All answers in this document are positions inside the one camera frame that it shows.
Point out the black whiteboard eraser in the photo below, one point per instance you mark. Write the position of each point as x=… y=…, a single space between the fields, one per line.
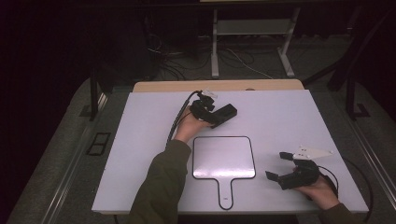
x=229 y=112

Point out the white metal stand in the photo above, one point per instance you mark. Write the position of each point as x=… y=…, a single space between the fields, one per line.
x=214 y=46

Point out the metal floor rail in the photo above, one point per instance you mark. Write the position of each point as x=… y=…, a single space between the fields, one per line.
x=373 y=158
x=71 y=174

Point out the person's right hand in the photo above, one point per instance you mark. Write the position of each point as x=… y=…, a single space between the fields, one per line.
x=320 y=194

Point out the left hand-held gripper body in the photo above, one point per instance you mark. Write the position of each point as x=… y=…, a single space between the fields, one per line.
x=202 y=107

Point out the white handheld whiteboard black rim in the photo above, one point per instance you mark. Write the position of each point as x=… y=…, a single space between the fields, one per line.
x=222 y=157

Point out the wooden table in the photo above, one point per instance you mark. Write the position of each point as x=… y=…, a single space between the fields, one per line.
x=218 y=85

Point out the person's left hand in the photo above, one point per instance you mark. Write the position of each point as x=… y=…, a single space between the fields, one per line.
x=190 y=126

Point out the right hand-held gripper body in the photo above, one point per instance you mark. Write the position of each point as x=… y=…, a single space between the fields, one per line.
x=303 y=172

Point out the black stand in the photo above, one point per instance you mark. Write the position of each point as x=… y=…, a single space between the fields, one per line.
x=93 y=93
x=351 y=93

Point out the black floor frame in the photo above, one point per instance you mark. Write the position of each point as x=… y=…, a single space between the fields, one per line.
x=99 y=143

